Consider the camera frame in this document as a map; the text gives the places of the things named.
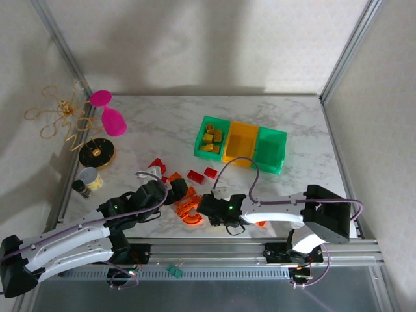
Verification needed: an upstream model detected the orange grid lego plate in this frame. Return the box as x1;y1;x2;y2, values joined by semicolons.
175;194;202;219

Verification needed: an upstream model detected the long red lego brick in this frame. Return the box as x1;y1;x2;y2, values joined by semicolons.
187;169;205;185

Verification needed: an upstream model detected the green bin with yellow legos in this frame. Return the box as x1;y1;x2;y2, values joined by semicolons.
193;115;232;163

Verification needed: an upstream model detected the black gold-rimmed round disc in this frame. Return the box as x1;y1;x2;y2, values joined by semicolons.
78;137;116;170

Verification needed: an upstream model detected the small black bottle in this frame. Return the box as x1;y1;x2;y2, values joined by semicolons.
71;179;93;199

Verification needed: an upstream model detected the orange plastic bin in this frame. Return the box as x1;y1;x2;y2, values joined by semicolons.
221;121;261;168

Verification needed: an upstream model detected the green connector plug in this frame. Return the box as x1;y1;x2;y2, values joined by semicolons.
166;263;182;280

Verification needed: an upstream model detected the empty green plastic bin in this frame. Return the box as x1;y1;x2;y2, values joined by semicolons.
252;126;288;176

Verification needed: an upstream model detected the pink plastic goblet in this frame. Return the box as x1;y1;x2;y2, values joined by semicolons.
89;90;128;137

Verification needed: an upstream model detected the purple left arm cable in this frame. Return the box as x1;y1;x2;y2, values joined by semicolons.
0;171;170;264

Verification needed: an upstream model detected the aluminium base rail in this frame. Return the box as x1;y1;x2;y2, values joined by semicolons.
58;237;386;269

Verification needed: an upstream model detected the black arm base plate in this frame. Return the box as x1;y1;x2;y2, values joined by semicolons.
263;242;325;263
128;243;152;264

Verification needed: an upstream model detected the perforated metal cable duct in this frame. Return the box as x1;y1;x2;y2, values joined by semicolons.
58;268;293;281

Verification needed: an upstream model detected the aluminium side rail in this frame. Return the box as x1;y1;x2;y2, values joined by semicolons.
320;97;363;240
55;97;98;225

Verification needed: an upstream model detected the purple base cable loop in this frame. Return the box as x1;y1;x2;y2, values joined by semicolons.
289;243;333;290
106;261;141;291

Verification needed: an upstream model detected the gold wire ornament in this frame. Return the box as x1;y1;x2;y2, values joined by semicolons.
24;79;98;152

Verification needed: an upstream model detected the aluminium frame post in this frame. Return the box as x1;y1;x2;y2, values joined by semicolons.
31;0;95;108
318;0;383;104

